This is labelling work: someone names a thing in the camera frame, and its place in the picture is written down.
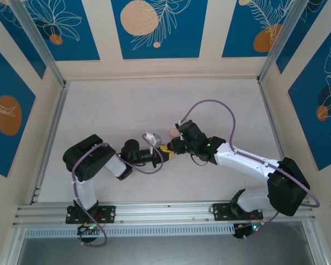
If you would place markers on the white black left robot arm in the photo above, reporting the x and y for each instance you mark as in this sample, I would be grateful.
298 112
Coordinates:
84 190

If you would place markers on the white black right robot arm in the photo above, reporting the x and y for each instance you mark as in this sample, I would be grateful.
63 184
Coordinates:
242 160

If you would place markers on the small black controller board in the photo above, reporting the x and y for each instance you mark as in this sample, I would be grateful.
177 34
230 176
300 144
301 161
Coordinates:
241 233
85 229

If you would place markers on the aluminium base rail beam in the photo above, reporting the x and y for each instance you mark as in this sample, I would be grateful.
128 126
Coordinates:
168 212

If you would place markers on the aluminium side rail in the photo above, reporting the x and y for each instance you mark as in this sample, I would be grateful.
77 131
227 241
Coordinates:
277 138
48 143

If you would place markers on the blue floral wall panel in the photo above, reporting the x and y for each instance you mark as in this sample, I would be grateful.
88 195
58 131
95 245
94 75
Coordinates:
80 41
306 110
16 30
314 25
16 88
182 41
237 33

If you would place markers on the aluminium frame post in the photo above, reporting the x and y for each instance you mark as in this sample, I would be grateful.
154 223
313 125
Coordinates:
12 248
285 41
315 245
38 44

